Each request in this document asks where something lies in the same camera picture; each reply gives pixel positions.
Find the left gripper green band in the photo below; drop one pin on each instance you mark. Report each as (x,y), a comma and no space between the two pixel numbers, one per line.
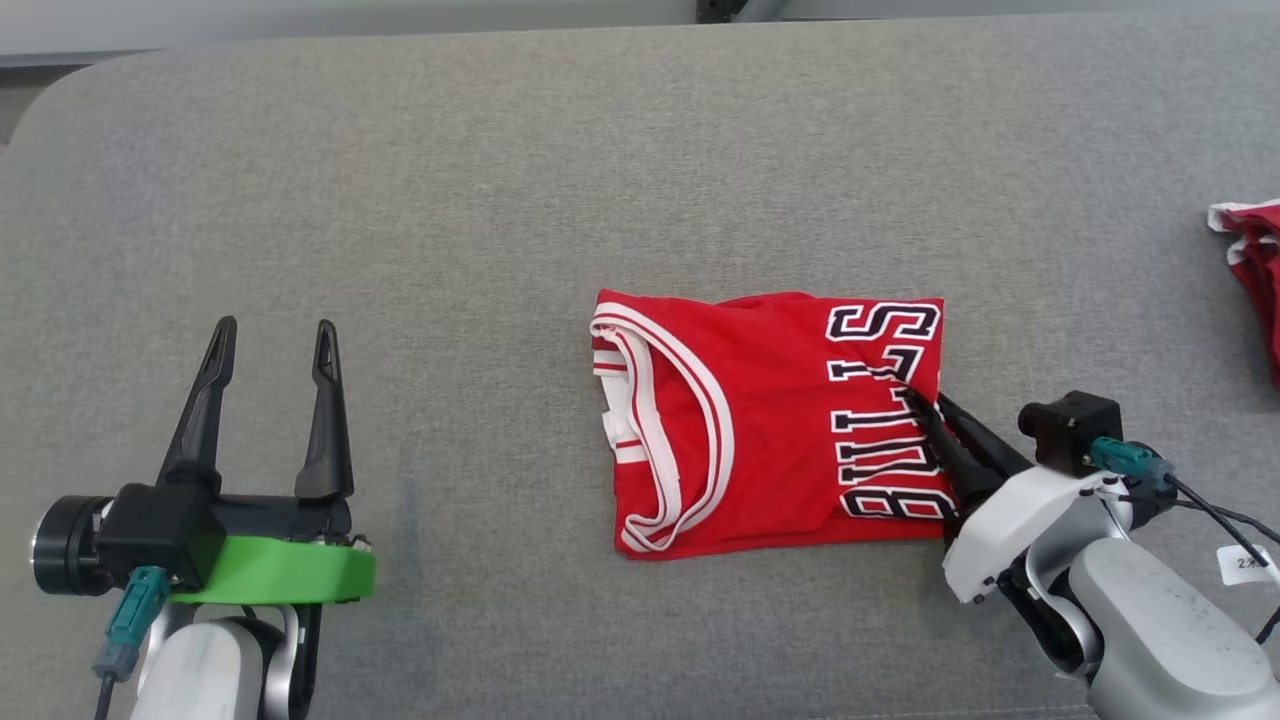
(280,570)

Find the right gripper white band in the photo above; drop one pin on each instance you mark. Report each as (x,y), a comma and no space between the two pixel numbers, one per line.
(1030,520)

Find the red basketball jersey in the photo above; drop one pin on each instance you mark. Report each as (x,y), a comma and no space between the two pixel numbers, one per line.
(780,430)

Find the red shorts white trim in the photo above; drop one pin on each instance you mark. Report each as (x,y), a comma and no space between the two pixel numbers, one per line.
(1260,260)

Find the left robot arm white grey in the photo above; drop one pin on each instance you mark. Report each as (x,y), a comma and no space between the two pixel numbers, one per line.
(215,660)

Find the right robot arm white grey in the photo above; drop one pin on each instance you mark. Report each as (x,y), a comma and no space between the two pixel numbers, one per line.
(1150,620)

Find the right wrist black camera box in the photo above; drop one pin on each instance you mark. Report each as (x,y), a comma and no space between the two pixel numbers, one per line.
(1070,430)

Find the black perforated metal post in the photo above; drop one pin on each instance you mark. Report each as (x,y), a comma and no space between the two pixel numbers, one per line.
(718,9)

